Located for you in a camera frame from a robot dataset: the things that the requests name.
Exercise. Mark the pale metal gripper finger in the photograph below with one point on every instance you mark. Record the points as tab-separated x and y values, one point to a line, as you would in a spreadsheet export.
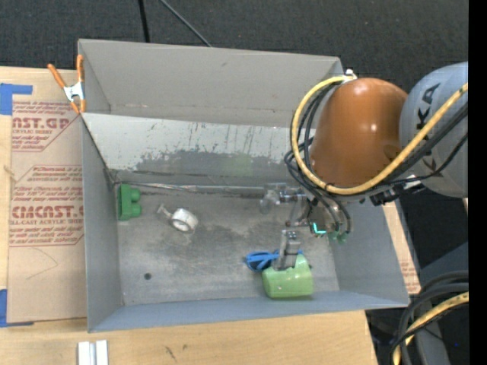
274	198
289	251

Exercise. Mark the light green sponge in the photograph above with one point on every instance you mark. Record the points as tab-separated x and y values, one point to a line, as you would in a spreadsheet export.
289	281

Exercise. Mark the grey metal bin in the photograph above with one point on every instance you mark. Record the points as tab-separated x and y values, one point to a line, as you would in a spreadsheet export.
213	257

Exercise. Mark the white tape roll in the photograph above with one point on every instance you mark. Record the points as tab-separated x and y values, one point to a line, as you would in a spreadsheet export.
184	219

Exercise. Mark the dark green toy block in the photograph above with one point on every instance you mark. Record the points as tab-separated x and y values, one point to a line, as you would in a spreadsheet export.
128	202

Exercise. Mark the brown cardboard board red print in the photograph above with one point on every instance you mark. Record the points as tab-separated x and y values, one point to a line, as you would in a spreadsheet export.
45	188

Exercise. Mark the black cylinder on white bracket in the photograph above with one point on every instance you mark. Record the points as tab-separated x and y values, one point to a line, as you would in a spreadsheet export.
384	197

